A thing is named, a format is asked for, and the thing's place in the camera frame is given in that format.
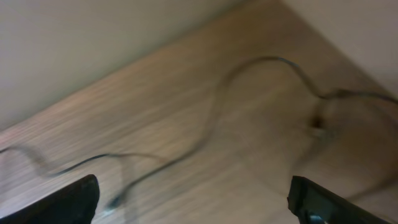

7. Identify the black cable bundle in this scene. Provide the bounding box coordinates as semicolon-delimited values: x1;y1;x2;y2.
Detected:
105;55;398;212

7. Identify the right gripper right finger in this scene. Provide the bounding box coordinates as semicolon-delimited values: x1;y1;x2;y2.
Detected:
287;175;389;224

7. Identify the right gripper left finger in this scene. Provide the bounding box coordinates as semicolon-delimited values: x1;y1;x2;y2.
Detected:
1;174;100;224

